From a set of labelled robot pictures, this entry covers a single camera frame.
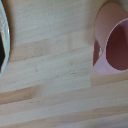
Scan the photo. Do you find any pink cup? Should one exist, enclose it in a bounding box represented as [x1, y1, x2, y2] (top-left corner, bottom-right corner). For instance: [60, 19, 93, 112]
[92, 1, 128, 76]

